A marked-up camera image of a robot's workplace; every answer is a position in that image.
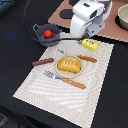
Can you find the red tomato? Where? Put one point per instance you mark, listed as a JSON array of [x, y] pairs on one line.
[[48, 34]]

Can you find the grey pot with handles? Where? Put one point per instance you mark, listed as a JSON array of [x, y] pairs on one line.
[[39, 30]]

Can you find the yellow butter box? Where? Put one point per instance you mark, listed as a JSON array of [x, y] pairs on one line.
[[89, 44]]

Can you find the knife with wooden handle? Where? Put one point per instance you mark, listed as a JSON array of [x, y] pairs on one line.
[[79, 56]]

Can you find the fork with wooden handle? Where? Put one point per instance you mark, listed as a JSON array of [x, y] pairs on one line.
[[66, 80]]

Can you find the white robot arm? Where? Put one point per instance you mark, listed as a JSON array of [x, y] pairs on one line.
[[106, 11]]

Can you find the orange bread loaf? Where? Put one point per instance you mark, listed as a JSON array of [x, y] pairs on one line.
[[69, 65]]

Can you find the pink stove board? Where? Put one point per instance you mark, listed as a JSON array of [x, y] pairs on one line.
[[111, 30]]

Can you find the beige woven placemat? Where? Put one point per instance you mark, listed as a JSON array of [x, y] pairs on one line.
[[59, 98]]

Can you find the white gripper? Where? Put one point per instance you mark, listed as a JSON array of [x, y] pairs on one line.
[[87, 18]]

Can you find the beige bowl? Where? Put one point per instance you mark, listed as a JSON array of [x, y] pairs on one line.
[[123, 16]]

